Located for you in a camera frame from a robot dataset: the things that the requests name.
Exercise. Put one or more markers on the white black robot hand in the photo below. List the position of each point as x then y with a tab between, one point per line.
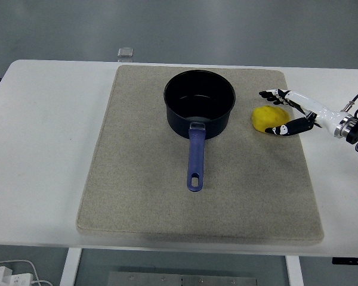
322	114

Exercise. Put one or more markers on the yellow potato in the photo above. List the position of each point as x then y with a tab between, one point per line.
268	117

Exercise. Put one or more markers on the black table control panel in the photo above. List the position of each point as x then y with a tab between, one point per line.
350	261

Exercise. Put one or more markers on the white table leg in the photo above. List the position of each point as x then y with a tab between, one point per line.
294	272
70	268

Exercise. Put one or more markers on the beige fabric mat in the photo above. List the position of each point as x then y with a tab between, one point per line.
155	184

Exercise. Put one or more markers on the grey metal plate with screws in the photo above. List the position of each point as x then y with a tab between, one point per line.
182	279

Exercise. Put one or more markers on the white power strip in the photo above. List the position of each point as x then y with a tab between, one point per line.
10	278

